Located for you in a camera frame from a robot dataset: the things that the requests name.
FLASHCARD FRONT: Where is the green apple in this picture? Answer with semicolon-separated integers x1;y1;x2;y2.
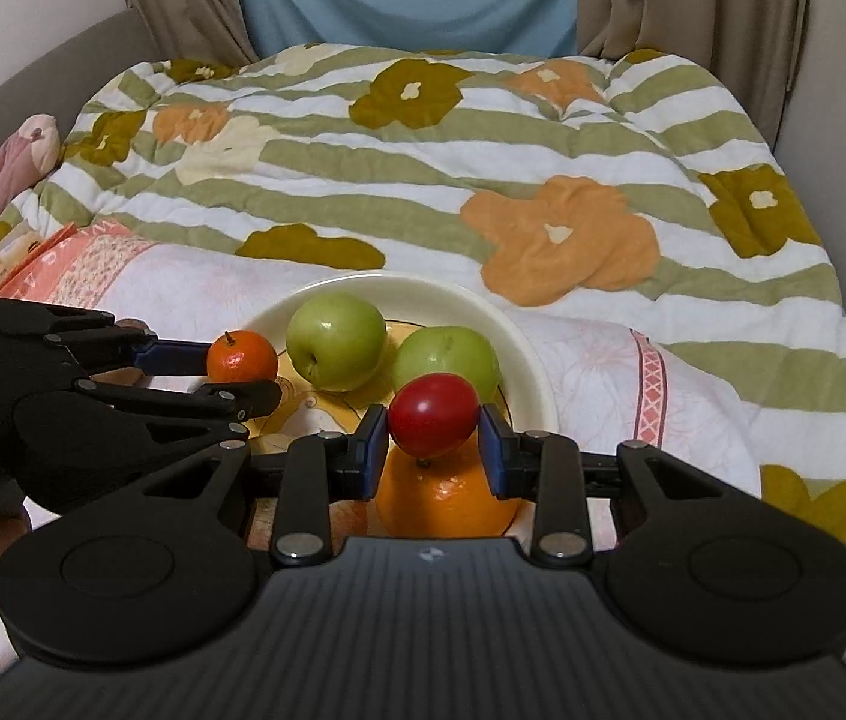
286;292;388;392
391;325;503;410

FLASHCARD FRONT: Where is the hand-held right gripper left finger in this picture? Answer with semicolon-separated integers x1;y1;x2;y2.
25;403;390;568

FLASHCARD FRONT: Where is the red cherry tomato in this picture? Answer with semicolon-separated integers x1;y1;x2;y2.
388;373;482;458

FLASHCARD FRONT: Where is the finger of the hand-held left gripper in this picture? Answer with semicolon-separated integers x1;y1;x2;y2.
0;298;212;377
12;379;283;492

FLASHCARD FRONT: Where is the grey upholstered headboard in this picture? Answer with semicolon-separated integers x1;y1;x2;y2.
0;9;161;166

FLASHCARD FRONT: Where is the large orange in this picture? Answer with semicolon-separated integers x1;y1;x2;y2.
374;450;520;539

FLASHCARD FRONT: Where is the floral striped blanket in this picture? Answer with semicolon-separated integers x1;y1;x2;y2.
0;41;846;548

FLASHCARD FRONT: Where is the cream bear-print bowl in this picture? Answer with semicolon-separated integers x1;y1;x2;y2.
241;272;560;470

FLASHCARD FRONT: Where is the pink printed cloth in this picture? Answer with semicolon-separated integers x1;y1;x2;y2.
0;219;765;541

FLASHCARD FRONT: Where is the pink plush pillow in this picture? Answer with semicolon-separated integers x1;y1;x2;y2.
0;114;62;230

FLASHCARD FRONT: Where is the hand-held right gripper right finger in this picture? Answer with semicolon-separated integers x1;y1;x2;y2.
477;403;823;569

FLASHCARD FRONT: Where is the small tangerine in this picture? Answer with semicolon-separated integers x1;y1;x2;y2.
206;331;279;385

